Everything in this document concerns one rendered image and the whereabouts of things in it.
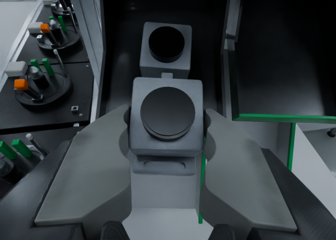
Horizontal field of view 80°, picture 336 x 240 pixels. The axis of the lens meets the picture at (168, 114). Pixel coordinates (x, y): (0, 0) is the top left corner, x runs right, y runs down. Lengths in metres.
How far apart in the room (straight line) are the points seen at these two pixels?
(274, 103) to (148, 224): 0.38
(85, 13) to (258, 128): 0.32
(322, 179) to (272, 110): 0.46
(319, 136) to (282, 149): 1.72
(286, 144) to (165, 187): 0.22
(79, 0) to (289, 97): 0.26
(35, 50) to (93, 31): 0.59
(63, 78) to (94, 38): 0.39
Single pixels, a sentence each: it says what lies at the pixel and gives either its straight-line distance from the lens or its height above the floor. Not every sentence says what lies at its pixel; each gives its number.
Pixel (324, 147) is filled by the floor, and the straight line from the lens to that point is 2.07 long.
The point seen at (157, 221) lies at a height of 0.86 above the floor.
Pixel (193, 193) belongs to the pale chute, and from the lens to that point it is 0.39.
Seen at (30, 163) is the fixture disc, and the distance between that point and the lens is 0.49.
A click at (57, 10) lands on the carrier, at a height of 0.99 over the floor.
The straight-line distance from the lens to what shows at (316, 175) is 0.70.
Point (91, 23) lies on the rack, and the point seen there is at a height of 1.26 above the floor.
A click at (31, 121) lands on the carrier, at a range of 0.59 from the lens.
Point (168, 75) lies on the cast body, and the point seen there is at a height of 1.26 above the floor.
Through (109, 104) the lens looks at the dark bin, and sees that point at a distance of 0.23.
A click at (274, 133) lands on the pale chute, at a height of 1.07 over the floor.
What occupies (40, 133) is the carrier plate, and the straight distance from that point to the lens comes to 0.56.
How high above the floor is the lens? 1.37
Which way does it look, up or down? 50 degrees down
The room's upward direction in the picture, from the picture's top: 4 degrees clockwise
